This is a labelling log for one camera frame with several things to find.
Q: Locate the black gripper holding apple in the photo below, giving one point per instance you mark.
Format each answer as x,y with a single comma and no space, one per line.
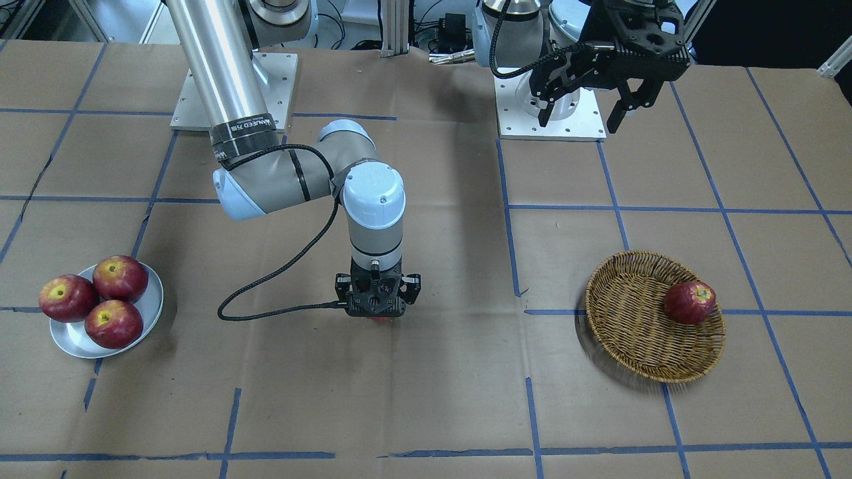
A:
343,287

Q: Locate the black gripper idle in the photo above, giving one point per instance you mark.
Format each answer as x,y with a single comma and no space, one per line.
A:
594,25

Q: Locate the wicker basket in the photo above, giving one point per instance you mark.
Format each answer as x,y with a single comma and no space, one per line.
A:
624,307

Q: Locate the red apple in basket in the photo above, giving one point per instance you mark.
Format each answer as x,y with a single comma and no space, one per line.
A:
689,302

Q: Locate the red apple plate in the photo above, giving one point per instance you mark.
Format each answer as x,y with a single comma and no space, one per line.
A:
120,278
68,298
114,324

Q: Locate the red apple plate front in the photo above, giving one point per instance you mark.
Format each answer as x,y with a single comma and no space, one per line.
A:
114,324

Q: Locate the light blue plate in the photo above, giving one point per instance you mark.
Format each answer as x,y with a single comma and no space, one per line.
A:
72,339

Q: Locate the aluminium frame post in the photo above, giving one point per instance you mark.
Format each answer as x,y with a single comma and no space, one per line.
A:
394,24

